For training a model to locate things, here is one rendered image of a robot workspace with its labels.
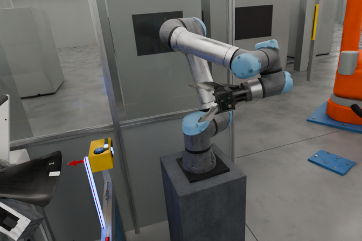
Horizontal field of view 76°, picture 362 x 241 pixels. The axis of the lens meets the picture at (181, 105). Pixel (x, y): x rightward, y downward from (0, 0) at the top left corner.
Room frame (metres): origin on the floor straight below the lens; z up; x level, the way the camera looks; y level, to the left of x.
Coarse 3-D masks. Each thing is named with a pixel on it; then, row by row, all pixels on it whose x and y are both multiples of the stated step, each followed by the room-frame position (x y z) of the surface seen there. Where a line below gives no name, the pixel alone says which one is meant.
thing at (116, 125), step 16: (96, 16) 1.43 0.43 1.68; (96, 32) 1.42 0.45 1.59; (112, 96) 1.43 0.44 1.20; (112, 112) 1.42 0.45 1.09; (96, 128) 1.39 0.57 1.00; (112, 128) 1.42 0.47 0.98; (16, 144) 1.28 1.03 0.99; (32, 144) 1.30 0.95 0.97; (128, 176) 1.43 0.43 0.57; (128, 192) 1.42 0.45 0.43
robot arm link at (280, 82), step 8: (280, 72) 0.77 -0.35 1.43; (264, 80) 0.77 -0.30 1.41; (272, 80) 0.76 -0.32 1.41; (280, 80) 0.76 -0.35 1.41; (288, 80) 0.76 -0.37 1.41; (264, 88) 0.76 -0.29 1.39; (272, 88) 0.76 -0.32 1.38; (280, 88) 0.76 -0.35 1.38; (288, 88) 0.76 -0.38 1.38; (264, 96) 0.76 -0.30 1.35
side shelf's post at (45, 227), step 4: (32, 204) 1.13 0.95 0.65; (32, 208) 1.12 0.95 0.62; (36, 208) 1.13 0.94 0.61; (40, 208) 1.14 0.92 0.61; (40, 212) 1.13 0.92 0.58; (44, 212) 1.16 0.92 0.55; (44, 216) 1.14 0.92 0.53; (44, 220) 1.13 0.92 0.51; (40, 224) 1.13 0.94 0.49; (44, 224) 1.13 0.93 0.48; (48, 224) 1.16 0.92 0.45; (40, 228) 1.12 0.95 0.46; (44, 228) 1.14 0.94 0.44; (48, 228) 1.14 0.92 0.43; (44, 232) 1.13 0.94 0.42; (48, 232) 1.13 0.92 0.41; (52, 232) 1.17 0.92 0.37; (44, 236) 1.12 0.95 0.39; (48, 236) 1.13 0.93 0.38; (52, 236) 1.16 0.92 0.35; (48, 240) 1.13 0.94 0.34; (52, 240) 1.13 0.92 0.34
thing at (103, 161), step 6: (108, 138) 1.09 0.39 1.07; (90, 144) 1.04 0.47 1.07; (96, 144) 1.04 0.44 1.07; (102, 144) 1.03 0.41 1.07; (108, 144) 1.03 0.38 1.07; (90, 150) 0.98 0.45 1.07; (108, 150) 0.97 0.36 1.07; (90, 156) 0.93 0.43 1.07; (96, 156) 0.93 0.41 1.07; (102, 156) 0.94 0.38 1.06; (108, 156) 0.94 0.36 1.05; (90, 162) 0.92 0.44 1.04; (96, 162) 0.93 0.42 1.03; (102, 162) 0.94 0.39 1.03; (108, 162) 0.94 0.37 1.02; (96, 168) 0.93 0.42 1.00; (102, 168) 0.94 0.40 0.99; (108, 168) 0.94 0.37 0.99
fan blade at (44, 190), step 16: (32, 160) 0.75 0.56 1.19; (48, 160) 0.74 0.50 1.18; (0, 176) 0.66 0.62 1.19; (16, 176) 0.66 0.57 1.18; (32, 176) 0.66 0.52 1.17; (48, 176) 0.67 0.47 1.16; (0, 192) 0.60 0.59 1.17; (16, 192) 0.60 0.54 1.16; (32, 192) 0.61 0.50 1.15; (48, 192) 0.62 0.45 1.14
